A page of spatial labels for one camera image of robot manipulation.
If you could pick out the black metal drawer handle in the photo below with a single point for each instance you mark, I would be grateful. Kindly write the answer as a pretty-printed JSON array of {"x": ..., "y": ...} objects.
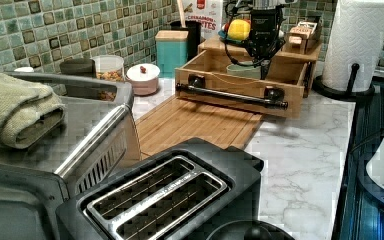
[{"x": 196, "y": 85}]

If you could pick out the black two-slot toaster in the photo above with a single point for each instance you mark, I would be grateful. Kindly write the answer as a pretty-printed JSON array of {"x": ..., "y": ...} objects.
[{"x": 182, "y": 193}]

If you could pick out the black paper towel holder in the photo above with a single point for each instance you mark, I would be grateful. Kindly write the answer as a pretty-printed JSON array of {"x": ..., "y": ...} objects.
[{"x": 348, "y": 94}]

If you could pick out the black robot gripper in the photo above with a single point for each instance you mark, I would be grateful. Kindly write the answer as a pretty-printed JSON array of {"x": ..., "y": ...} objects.
[{"x": 264, "y": 41}]

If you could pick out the red apple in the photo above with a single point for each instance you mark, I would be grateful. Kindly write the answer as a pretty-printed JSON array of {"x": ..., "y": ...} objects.
[{"x": 225, "y": 27}]

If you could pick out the folded green towel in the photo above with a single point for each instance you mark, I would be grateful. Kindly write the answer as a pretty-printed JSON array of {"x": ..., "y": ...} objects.
[{"x": 28, "y": 111}]

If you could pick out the yellow lemon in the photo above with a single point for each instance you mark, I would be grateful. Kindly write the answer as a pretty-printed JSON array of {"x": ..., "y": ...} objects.
[{"x": 238, "y": 29}]

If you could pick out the black pot lid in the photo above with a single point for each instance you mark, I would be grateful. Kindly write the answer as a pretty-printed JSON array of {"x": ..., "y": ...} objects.
[{"x": 249, "y": 230}]

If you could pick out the small wooden tea box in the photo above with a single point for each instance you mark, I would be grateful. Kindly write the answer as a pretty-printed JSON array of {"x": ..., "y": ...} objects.
[{"x": 302, "y": 37}]

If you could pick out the teal canister with wooden lid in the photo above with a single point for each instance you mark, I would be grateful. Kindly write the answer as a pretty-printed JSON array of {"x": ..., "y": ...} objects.
[{"x": 171, "y": 51}]

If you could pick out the cinnamon cereal box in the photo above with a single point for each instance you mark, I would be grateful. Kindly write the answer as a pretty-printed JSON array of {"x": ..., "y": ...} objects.
[{"x": 209, "y": 13}]

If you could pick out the white paper towel roll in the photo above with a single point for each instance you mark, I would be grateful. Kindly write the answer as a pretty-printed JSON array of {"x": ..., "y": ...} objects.
[{"x": 357, "y": 37}]

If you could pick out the stainless steel toaster oven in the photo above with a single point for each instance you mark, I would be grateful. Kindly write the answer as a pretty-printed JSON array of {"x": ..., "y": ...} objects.
[{"x": 96, "y": 138}]

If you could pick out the clear jar with cereal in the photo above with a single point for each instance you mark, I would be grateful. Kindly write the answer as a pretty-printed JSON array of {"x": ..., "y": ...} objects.
[{"x": 109, "y": 67}]

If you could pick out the wooden cutting board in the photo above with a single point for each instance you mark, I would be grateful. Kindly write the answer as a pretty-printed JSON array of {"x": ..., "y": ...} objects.
[{"x": 177, "y": 120}]

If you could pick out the dark grey jar lid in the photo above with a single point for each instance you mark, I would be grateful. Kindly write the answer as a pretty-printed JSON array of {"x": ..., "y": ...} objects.
[{"x": 78, "y": 67}]

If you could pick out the wooden drawer box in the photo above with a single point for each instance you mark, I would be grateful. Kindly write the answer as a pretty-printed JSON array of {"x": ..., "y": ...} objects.
[{"x": 289, "y": 71}]

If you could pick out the teal plate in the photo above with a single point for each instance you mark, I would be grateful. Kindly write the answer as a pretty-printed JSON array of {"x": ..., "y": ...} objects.
[{"x": 225, "y": 39}]

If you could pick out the black utensil holder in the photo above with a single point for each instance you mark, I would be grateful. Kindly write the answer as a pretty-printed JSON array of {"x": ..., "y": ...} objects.
[{"x": 194, "y": 35}]

